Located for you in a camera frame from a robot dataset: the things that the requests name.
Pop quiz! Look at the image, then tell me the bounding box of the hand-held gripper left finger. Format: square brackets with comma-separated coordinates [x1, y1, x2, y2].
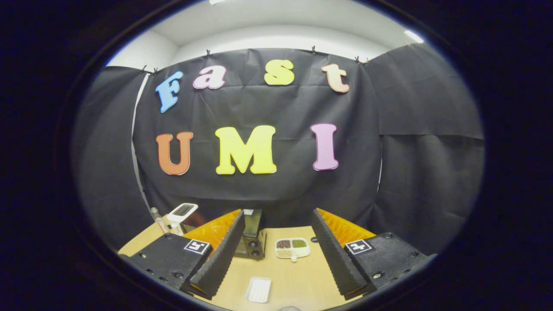
[119, 209, 245, 300]

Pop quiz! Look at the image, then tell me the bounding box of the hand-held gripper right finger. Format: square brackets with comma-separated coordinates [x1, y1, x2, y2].
[311, 208, 437, 300]

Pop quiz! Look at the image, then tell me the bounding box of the black toaster oven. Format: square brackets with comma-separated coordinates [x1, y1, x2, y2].
[181, 209, 267, 260]

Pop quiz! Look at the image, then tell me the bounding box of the white toaster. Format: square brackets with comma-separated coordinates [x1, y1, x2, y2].
[167, 203, 199, 229]

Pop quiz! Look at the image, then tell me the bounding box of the white divided grain dish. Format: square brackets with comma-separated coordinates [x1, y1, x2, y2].
[275, 238, 311, 262]

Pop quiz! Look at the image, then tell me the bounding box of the white foam tray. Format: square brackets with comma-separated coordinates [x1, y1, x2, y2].
[245, 277, 272, 303]

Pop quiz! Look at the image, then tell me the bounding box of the small clear bottle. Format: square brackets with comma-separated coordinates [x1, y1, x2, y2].
[150, 207, 168, 234]

